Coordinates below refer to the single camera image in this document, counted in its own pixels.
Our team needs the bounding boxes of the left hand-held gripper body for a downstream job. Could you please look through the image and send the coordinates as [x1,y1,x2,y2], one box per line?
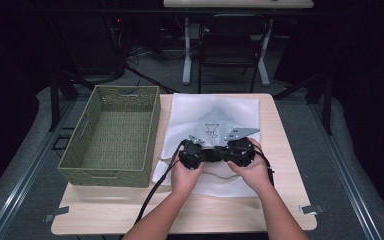
[178,134,210,171]

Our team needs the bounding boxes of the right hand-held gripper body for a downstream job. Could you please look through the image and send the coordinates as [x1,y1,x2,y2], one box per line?
[223,126,261,168]

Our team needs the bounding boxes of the white cloth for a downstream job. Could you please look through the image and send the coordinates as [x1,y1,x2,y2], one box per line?
[151,93,262,199]

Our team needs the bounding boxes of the green woven basket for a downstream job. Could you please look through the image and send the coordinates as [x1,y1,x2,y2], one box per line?
[57,85,162,189]

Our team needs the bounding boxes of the person's left hand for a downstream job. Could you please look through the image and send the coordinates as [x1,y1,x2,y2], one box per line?
[170,152,205,198]

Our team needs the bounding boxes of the person's right hand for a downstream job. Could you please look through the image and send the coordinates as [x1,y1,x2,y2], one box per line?
[227,137,275,196]

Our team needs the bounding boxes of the grey metal table clip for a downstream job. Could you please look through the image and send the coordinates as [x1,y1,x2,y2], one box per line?
[44,205,71,223]
[299,203,324,215]

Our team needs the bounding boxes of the black metal stand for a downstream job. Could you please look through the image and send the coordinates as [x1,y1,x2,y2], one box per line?
[273,71,334,136]
[48,71,96,133]

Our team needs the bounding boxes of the black chair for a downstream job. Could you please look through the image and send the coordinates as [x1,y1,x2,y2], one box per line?
[197,13,270,94]

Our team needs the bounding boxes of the background table with white legs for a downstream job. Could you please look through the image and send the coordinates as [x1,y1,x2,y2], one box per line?
[163,0,315,88]

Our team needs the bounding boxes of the dark equipment cabinet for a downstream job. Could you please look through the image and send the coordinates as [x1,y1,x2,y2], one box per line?
[56,9,128,77]

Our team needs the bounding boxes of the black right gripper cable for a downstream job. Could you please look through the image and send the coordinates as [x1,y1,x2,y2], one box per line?
[254,145,277,188]

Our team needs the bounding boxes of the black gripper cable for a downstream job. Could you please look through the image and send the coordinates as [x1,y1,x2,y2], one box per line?
[254,145,277,188]
[134,140,187,225]

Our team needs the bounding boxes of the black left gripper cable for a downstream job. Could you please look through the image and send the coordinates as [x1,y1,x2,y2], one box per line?
[134,140,187,225]

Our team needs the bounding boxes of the black floor cables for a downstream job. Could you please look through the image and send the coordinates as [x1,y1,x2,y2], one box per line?
[106,19,183,95]

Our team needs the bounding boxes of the grey floor rail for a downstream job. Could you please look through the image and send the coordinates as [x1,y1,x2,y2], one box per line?
[308,99,384,240]
[0,99,78,240]

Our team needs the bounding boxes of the black floor bracket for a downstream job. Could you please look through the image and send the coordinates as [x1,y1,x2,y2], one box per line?
[50,125,74,152]

